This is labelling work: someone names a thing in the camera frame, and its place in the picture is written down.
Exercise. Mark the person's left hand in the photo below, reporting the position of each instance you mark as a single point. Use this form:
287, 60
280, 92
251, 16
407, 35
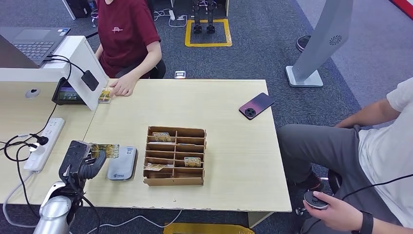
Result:
342, 216
122, 86

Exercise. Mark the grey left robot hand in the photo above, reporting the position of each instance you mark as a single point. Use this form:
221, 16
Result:
93, 168

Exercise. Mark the printed ID card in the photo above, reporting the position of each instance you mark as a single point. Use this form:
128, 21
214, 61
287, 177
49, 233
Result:
109, 150

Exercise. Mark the person's right forearm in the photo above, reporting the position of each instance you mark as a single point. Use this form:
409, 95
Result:
367, 113

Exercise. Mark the person's left forearm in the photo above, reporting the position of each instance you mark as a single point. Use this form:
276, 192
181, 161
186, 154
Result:
387, 227
142, 71

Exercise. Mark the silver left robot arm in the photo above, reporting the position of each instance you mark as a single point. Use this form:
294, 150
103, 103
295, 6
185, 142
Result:
53, 213

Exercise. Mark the grey card reader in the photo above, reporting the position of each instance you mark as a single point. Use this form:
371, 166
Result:
124, 166

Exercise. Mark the person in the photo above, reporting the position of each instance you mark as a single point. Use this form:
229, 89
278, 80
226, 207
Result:
387, 155
125, 29

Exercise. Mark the printed hotel key card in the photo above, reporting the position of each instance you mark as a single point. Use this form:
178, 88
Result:
192, 162
162, 137

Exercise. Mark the stack of printed cards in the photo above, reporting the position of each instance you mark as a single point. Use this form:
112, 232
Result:
105, 96

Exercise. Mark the black wristwatch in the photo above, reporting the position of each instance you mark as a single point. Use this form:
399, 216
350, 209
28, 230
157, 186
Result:
366, 223

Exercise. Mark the black power adapter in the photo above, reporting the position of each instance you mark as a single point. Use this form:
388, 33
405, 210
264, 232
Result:
89, 80

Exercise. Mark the chrome stool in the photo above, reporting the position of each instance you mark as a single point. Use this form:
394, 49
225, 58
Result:
335, 181

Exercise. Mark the black tablet terminal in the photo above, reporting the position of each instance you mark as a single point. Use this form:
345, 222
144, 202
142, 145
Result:
66, 97

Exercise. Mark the silver floor socket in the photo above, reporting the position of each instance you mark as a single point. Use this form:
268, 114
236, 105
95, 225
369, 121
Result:
179, 74

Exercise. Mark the black power plug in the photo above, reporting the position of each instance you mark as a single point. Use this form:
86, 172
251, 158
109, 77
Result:
41, 140

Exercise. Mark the white reception counter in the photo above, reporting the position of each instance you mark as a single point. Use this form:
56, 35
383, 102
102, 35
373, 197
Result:
77, 45

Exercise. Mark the white plug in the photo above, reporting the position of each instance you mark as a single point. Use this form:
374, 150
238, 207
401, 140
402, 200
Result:
34, 148

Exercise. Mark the chrome chair base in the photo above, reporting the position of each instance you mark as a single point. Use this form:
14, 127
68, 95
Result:
94, 17

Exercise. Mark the cardboard slotted organizer box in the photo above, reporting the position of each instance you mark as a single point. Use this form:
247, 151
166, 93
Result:
176, 182

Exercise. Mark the white table leg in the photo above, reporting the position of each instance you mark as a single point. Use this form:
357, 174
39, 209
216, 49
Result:
258, 219

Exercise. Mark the small white power strip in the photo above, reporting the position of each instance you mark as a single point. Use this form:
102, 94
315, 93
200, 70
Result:
171, 15

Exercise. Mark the black computer tower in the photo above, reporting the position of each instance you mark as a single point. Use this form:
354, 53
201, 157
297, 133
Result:
79, 8

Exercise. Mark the round grey desk grommet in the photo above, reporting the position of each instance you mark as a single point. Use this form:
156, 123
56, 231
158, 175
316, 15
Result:
32, 93

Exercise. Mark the white desk leg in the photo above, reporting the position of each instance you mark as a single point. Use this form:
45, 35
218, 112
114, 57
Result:
68, 9

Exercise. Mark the yellow floor tape square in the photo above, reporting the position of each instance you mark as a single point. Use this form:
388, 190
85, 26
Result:
208, 44

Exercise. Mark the grey laptop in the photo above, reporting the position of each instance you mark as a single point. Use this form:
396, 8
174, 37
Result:
32, 45

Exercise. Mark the black robot legs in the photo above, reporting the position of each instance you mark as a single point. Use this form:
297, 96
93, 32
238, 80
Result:
209, 16

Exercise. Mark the purple smartphone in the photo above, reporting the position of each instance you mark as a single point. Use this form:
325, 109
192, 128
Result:
256, 106

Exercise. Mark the black round base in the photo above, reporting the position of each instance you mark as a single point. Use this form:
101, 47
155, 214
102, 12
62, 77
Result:
301, 43

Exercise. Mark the silver kiosk stand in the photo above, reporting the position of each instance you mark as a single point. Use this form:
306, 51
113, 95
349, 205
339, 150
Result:
322, 38

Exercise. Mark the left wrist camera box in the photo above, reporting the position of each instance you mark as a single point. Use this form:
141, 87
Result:
74, 156

